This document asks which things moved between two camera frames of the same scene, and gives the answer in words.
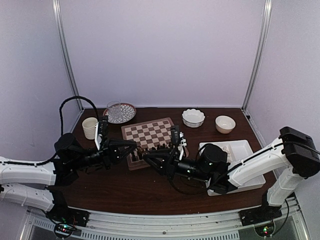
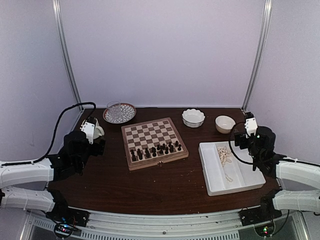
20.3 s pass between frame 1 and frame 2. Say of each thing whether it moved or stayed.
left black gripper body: moved
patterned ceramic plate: stayed
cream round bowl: stayed
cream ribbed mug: moved
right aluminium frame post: stayed
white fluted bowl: stayed
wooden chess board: stayed
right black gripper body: moved
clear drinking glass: stayed
